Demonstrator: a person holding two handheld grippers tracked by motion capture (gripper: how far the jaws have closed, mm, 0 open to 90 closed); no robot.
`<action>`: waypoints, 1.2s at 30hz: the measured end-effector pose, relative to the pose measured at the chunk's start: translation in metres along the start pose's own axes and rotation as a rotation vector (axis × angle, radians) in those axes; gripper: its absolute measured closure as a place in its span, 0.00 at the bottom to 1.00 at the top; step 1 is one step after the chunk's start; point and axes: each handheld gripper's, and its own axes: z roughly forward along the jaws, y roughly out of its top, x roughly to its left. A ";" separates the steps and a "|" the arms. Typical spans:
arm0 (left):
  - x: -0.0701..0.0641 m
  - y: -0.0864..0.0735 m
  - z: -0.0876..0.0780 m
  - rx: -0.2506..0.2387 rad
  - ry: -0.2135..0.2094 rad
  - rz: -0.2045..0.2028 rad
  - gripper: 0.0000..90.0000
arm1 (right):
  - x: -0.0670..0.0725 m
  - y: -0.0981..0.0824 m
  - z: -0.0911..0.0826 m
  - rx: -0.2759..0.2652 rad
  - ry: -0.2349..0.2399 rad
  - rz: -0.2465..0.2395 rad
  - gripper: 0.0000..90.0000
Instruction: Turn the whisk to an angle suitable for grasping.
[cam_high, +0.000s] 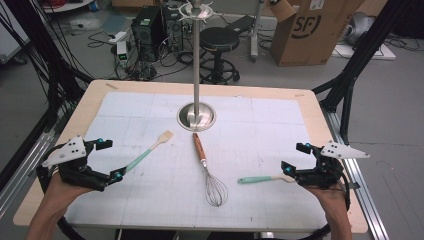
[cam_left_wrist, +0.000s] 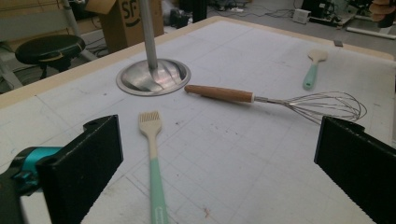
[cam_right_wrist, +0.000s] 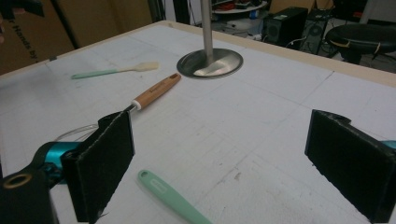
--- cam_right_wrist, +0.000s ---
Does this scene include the round white table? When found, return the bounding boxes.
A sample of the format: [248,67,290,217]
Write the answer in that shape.
[213,0,269,15]

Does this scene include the black round stool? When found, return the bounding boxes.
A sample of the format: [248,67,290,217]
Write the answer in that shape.
[324,23,396,65]

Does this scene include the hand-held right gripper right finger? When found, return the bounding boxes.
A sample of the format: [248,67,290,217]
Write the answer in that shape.
[304,109,396,224]

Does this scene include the wooden-handled wire whisk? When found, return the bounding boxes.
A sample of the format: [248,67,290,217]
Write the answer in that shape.
[54,73,182,143]

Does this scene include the narrow green-handled spatula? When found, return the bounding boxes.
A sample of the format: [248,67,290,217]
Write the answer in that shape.
[70,61,161,80]

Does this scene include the white grid mat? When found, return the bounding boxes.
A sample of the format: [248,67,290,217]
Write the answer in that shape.
[0,23,396,224]

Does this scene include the slim black computer tower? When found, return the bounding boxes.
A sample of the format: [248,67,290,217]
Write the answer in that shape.
[300,8,333,55]

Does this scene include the brown cardboard box black lettering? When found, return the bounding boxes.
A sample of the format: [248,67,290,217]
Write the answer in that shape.
[0,0,153,77]

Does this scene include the metal utensil stand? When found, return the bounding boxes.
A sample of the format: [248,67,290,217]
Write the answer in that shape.
[177,0,244,79]

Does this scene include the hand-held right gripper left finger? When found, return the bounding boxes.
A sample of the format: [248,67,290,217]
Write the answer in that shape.
[60,110,135,224]

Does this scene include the wide green-handled spatula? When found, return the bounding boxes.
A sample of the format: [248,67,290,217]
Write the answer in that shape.
[137,169,215,224]

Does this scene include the large black computer tower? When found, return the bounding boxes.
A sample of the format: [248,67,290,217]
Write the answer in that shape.
[263,7,309,50]

